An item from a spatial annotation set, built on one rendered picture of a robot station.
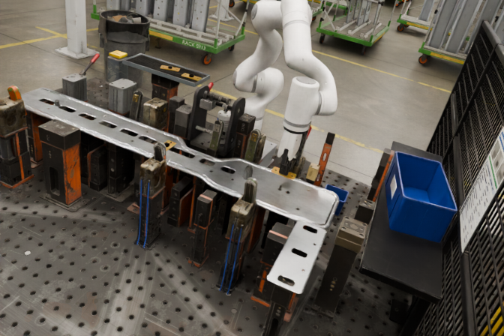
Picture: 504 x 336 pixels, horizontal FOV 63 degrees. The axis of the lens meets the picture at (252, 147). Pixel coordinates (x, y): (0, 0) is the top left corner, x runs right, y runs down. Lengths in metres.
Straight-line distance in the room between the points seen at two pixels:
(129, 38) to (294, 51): 3.11
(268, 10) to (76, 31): 4.01
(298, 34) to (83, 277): 1.05
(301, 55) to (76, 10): 4.22
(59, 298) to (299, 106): 0.94
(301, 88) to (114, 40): 3.27
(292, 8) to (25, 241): 1.21
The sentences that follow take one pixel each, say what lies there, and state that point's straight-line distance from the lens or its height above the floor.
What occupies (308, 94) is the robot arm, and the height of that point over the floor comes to 1.38.
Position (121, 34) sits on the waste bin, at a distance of 4.30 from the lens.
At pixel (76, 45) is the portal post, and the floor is 0.12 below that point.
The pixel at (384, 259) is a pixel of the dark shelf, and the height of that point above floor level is 1.03.
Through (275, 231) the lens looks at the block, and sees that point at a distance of 1.32.
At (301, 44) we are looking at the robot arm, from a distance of 1.35.
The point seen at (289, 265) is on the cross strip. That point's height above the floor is 1.00.
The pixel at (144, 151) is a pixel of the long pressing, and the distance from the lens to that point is 1.57.
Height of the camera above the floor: 1.82
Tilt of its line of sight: 29 degrees down
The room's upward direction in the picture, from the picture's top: 11 degrees clockwise
